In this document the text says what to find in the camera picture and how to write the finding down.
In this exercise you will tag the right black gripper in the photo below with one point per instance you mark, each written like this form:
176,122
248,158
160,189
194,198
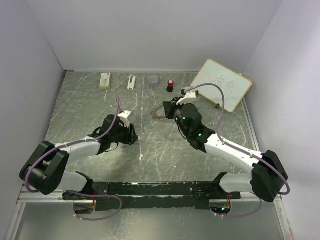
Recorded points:
169,107

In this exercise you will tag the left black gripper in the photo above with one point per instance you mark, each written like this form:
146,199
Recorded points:
130,137

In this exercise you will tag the metal disc with keyrings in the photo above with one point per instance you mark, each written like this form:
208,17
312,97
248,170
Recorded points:
158,113

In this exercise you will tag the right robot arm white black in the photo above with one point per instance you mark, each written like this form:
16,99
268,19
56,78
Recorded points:
265,175

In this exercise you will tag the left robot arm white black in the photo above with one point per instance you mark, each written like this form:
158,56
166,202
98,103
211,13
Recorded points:
45,171

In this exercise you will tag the red black stamp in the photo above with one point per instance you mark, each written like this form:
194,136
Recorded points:
170,86

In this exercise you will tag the clear jar of paperclips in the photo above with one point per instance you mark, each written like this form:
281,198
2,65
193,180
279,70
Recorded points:
153,81

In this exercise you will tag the white stapler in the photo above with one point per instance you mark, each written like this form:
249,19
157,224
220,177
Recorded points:
131,83

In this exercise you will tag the green white staples box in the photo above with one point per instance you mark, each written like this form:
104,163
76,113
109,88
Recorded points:
105,81

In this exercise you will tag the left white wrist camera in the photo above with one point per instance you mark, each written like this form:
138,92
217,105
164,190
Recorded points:
125,117

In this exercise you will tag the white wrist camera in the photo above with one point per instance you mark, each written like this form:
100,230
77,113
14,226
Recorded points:
188,95
125,117

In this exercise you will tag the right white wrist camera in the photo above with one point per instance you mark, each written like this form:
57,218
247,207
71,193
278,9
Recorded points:
188,95

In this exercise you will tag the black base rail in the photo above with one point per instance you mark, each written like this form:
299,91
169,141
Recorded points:
149,195

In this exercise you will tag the small whiteboard yellow frame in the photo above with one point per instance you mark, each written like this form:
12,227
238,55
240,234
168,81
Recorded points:
234,85

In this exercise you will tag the aluminium frame rail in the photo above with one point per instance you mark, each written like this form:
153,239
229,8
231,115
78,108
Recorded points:
28,197

